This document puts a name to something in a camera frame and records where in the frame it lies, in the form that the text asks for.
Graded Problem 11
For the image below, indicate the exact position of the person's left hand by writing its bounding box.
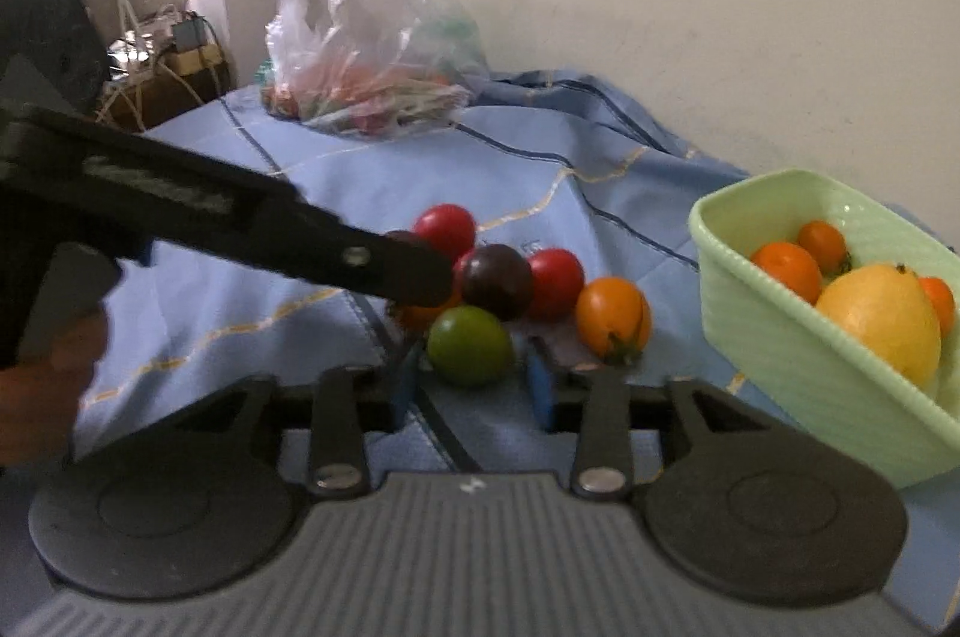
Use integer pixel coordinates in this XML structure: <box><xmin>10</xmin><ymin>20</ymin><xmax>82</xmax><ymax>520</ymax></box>
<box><xmin>0</xmin><ymin>307</ymin><xmax>110</xmax><ymax>469</ymax></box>

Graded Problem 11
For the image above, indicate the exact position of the green plastic basin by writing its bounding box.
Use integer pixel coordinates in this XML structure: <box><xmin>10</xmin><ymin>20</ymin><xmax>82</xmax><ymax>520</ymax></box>
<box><xmin>688</xmin><ymin>168</ymin><xmax>960</xmax><ymax>489</ymax></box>

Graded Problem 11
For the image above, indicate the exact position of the clear plastic bag of produce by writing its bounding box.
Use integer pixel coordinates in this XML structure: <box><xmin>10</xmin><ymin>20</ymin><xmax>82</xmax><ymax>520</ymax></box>
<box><xmin>262</xmin><ymin>0</ymin><xmax>492</xmax><ymax>139</ymax></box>

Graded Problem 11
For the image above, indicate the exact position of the green tomato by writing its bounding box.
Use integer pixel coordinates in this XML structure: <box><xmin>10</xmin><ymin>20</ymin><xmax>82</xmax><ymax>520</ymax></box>
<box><xmin>426</xmin><ymin>305</ymin><xmax>515</xmax><ymax>389</ymax></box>

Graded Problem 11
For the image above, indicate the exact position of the large yellow citrus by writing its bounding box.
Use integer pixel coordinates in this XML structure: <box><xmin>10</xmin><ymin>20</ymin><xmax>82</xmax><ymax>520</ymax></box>
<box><xmin>816</xmin><ymin>262</ymin><xmax>942</xmax><ymax>390</ymax></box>

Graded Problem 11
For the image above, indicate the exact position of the dark purple tomato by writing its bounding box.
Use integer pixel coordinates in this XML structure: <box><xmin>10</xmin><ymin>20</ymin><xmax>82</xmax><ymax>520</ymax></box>
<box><xmin>459</xmin><ymin>244</ymin><xmax>535</xmax><ymax>321</ymax></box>

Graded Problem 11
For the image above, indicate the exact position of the blue striped bed sheet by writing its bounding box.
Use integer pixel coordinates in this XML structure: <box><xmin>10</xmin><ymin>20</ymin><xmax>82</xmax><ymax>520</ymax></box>
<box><xmin>71</xmin><ymin>70</ymin><xmax>960</xmax><ymax>637</ymax></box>

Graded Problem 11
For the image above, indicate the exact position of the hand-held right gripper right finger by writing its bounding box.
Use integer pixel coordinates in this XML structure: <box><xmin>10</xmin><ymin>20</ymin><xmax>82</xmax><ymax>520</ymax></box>
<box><xmin>525</xmin><ymin>337</ymin><xmax>760</xmax><ymax>500</ymax></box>

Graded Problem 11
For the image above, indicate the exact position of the grey power adapter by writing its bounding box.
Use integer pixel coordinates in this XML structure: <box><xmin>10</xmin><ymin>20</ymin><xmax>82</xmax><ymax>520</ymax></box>
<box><xmin>171</xmin><ymin>16</ymin><xmax>209</xmax><ymax>51</ymax></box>

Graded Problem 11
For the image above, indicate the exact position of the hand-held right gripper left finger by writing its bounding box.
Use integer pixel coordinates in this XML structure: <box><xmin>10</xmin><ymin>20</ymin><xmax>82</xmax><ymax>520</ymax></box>
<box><xmin>176</xmin><ymin>337</ymin><xmax>422</xmax><ymax>500</ymax></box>

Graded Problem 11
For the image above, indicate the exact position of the cardboard box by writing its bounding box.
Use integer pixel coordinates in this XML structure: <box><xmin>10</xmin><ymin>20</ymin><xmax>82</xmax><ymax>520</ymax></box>
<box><xmin>97</xmin><ymin>44</ymin><xmax>233</xmax><ymax>131</ymax></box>

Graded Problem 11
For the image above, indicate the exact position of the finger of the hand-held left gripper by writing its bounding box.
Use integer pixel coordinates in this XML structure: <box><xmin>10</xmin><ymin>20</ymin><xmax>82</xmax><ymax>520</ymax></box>
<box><xmin>15</xmin><ymin>107</ymin><xmax>455</xmax><ymax>309</ymax></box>

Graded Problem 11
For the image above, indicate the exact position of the orange tangerine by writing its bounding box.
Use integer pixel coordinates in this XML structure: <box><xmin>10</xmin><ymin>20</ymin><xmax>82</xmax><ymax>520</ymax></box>
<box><xmin>919</xmin><ymin>277</ymin><xmax>957</xmax><ymax>334</ymax></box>
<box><xmin>796</xmin><ymin>220</ymin><xmax>851</xmax><ymax>274</ymax></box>
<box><xmin>751</xmin><ymin>241</ymin><xmax>824</xmax><ymax>306</ymax></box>

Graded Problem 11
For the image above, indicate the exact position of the orange tomato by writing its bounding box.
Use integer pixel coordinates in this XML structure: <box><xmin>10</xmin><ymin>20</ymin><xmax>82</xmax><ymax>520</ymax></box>
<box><xmin>576</xmin><ymin>277</ymin><xmax>652</xmax><ymax>362</ymax></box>
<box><xmin>391</xmin><ymin>299</ymin><xmax>451</xmax><ymax>332</ymax></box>

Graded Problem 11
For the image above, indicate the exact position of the red tomato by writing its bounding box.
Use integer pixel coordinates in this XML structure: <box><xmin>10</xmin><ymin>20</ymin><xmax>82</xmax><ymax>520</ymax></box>
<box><xmin>525</xmin><ymin>248</ymin><xmax>586</xmax><ymax>321</ymax></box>
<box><xmin>412</xmin><ymin>203</ymin><xmax>478</xmax><ymax>263</ymax></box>

